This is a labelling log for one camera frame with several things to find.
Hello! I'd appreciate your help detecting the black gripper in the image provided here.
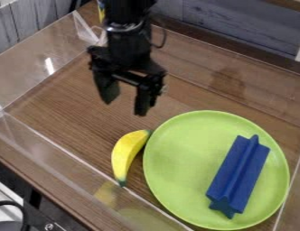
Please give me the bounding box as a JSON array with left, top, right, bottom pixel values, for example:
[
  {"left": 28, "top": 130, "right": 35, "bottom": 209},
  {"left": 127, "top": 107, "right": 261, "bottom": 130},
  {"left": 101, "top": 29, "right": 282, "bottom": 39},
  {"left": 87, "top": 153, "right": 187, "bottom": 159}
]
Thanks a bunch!
[{"left": 87, "top": 27, "right": 166, "bottom": 116}]

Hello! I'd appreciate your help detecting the yellow toy banana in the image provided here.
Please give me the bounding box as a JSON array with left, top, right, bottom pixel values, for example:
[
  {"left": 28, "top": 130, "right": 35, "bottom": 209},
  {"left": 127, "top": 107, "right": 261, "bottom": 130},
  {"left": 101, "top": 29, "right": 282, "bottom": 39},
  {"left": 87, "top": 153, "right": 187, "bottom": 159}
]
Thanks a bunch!
[{"left": 111, "top": 130, "right": 153, "bottom": 187}]

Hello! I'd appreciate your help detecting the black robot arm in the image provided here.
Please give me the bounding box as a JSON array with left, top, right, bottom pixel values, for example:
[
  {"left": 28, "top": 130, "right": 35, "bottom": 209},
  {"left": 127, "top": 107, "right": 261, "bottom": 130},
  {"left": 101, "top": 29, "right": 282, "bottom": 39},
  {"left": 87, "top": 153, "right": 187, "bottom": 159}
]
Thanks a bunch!
[{"left": 87, "top": 0, "right": 167, "bottom": 116}]

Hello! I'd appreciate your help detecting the green round plate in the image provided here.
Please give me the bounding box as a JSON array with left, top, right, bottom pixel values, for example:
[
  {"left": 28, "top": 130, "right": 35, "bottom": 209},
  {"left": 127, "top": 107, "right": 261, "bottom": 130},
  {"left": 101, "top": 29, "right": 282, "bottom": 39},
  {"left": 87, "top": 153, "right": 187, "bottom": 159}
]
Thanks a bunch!
[{"left": 143, "top": 110, "right": 290, "bottom": 230}]

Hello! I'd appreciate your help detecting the yellow blue tin can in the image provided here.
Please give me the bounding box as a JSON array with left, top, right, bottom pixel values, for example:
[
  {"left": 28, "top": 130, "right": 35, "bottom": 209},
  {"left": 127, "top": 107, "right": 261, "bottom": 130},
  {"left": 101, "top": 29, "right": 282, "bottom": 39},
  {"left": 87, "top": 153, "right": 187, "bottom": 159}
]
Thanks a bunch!
[{"left": 97, "top": 0, "right": 106, "bottom": 23}]

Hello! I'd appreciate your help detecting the blue star-shaped block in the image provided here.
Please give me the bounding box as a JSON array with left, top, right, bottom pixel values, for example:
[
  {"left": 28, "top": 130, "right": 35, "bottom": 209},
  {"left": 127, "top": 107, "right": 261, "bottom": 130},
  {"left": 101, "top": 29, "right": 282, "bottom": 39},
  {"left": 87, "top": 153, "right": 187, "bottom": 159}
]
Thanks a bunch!
[{"left": 206, "top": 134, "right": 270, "bottom": 219}]

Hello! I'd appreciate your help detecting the clear acrylic tray wall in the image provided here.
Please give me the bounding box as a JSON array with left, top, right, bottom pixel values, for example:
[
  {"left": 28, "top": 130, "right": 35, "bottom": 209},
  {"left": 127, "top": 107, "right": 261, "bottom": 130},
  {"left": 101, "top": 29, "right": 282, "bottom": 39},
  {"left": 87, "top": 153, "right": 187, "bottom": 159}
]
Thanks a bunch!
[{"left": 0, "top": 6, "right": 300, "bottom": 231}]

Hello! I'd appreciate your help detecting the black cable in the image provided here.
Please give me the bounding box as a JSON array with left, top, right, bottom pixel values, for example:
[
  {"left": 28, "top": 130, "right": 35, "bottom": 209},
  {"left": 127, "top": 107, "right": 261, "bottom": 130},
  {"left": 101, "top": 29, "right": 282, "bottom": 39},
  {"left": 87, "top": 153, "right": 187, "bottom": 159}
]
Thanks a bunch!
[{"left": 0, "top": 200, "right": 30, "bottom": 231}]

